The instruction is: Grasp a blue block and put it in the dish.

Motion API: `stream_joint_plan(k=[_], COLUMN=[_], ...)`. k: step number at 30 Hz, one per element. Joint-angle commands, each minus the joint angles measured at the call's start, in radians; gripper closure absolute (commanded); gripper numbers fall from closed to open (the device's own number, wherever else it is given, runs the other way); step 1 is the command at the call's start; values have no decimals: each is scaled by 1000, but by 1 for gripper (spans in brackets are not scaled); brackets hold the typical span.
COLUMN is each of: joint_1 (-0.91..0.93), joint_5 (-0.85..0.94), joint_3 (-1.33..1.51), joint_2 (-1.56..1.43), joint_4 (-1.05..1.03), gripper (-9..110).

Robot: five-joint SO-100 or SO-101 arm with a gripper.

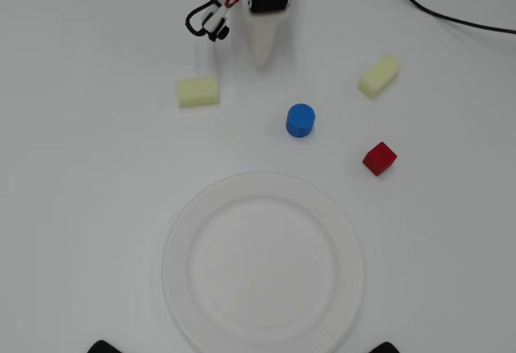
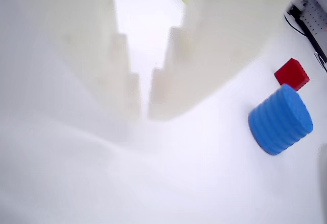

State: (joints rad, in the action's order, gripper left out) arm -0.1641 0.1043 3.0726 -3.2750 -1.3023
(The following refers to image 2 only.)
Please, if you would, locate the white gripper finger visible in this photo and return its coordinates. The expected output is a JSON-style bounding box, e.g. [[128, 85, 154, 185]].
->
[[0, 0, 143, 144], [147, 0, 311, 120]]

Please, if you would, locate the blue ribbed cylinder block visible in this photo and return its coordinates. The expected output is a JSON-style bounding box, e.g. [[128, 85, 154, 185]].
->
[[247, 83, 314, 156]]

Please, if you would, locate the red cube block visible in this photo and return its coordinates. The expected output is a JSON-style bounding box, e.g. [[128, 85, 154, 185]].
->
[[274, 58, 310, 92]]

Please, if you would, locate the grey perforated board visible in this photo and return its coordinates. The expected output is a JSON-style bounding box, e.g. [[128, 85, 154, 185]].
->
[[290, 0, 327, 58]]

